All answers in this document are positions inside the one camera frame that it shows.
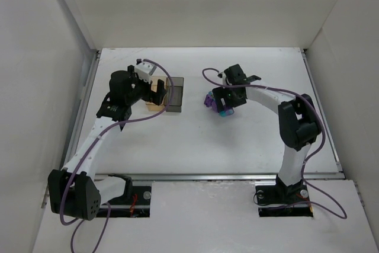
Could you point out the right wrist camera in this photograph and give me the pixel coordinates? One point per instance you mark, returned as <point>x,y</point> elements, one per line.
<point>225,82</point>

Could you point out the round teal printed lego tile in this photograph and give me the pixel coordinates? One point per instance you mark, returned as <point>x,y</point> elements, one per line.
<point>227,112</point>

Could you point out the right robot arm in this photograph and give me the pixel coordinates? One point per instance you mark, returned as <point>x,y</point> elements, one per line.
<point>299,127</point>

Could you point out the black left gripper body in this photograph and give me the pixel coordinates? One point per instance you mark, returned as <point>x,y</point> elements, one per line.
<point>152,95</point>

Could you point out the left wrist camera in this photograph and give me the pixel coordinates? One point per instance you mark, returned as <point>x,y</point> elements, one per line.
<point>144,70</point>

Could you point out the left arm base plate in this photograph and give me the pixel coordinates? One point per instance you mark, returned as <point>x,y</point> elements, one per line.
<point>135,206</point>

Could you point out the smoky grey transparent container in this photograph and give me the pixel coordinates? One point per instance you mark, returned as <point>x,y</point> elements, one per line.
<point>178,89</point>

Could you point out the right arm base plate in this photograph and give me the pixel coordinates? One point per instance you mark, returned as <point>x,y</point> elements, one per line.
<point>281,201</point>

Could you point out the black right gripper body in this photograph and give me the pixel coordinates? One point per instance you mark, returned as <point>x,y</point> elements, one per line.
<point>222,99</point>

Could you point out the purple lego brick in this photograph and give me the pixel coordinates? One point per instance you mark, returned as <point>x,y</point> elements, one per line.
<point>210,102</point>

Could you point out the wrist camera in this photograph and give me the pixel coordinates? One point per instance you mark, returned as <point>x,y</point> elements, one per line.
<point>225,82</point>
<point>144,70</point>

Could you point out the left aluminium rail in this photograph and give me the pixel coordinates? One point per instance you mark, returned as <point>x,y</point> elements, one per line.
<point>88,69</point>

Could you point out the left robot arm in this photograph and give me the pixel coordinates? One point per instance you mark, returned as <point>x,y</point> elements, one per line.
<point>73,189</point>

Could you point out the front aluminium rail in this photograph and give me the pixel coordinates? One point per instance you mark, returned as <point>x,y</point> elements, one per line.
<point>228,177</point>

